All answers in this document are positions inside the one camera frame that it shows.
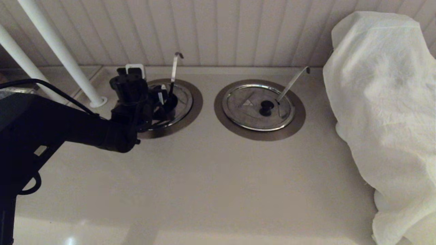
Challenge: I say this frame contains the round steel lid black knob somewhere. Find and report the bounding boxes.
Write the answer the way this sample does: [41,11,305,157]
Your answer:
[146,83,193,131]
[222,84,295,132]

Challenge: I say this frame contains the white round pole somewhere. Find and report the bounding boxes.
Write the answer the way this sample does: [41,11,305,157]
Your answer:
[17,0,108,108]
[0,24,68,104]

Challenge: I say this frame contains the white draped cloth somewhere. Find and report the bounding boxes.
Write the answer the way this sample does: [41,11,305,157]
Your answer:
[323,11,436,245]

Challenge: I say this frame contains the steel ladle hooked handle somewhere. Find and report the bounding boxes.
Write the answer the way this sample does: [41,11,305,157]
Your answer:
[277,67,311,102]
[169,52,184,94]

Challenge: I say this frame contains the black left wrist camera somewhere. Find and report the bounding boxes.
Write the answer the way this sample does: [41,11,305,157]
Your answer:
[110,64,149,106]

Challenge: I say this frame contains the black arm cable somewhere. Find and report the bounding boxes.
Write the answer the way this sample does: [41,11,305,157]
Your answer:
[0,79,99,118]

